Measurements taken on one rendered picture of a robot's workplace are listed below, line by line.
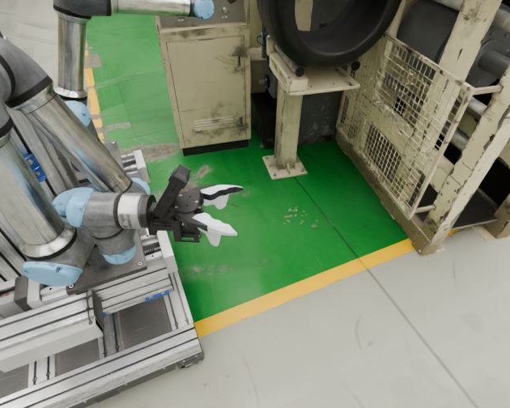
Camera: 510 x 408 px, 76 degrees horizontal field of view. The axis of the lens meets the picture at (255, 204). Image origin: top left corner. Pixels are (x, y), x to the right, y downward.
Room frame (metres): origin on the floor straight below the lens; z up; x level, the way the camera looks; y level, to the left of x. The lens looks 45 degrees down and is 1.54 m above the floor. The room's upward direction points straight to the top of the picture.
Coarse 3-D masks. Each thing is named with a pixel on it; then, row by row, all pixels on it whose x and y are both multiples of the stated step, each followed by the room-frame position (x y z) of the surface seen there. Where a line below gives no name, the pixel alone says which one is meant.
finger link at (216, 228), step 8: (200, 216) 0.43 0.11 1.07; (208, 216) 0.43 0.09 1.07; (208, 224) 0.41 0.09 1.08; (216, 224) 0.41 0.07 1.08; (224, 224) 0.41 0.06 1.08; (208, 232) 0.41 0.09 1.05; (216, 232) 0.40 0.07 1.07; (224, 232) 0.39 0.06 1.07; (232, 232) 0.39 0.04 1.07; (216, 240) 0.40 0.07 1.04
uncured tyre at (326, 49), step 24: (264, 0) 1.52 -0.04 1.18; (288, 0) 1.43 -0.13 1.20; (360, 0) 1.82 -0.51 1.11; (384, 0) 1.70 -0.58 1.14; (264, 24) 1.61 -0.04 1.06; (288, 24) 1.44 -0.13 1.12; (336, 24) 1.80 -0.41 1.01; (360, 24) 1.76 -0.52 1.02; (384, 24) 1.54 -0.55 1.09; (288, 48) 1.46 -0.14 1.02; (312, 48) 1.48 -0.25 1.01; (336, 48) 1.71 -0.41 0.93; (360, 48) 1.52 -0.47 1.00
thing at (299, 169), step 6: (264, 156) 2.04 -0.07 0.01; (270, 156) 2.04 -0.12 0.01; (270, 162) 1.97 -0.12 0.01; (300, 162) 1.97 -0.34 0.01; (270, 168) 1.89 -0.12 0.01; (276, 168) 1.89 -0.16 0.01; (294, 168) 1.89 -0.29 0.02; (300, 168) 1.89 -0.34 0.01; (270, 174) 1.83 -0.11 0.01; (276, 174) 1.83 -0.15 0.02; (282, 174) 1.83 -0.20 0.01; (288, 174) 1.83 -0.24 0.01; (294, 174) 1.83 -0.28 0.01; (300, 174) 1.83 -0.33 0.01
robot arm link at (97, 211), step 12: (84, 192) 0.50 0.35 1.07; (96, 192) 0.50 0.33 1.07; (72, 204) 0.46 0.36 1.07; (84, 204) 0.46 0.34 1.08; (96, 204) 0.46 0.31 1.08; (108, 204) 0.46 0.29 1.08; (72, 216) 0.45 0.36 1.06; (84, 216) 0.44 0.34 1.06; (96, 216) 0.44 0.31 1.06; (108, 216) 0.44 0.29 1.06; (96, 228) 0.44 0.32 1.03; (108, 228) 0.45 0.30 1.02; (120, 228) 0.45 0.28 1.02
